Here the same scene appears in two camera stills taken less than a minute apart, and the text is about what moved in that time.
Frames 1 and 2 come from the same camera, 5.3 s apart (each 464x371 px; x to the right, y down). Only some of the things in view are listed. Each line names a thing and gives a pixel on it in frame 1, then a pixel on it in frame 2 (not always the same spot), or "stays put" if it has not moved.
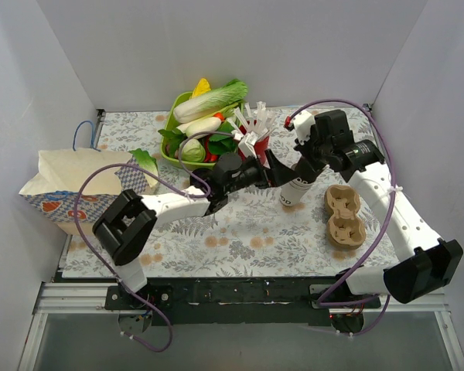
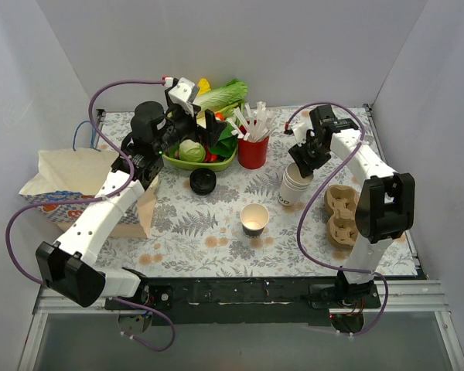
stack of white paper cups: (293, 190) stays put
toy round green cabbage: (192, 151) stays put
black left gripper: (263, 175) -> (200, 119)
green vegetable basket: (170, 131) stays put
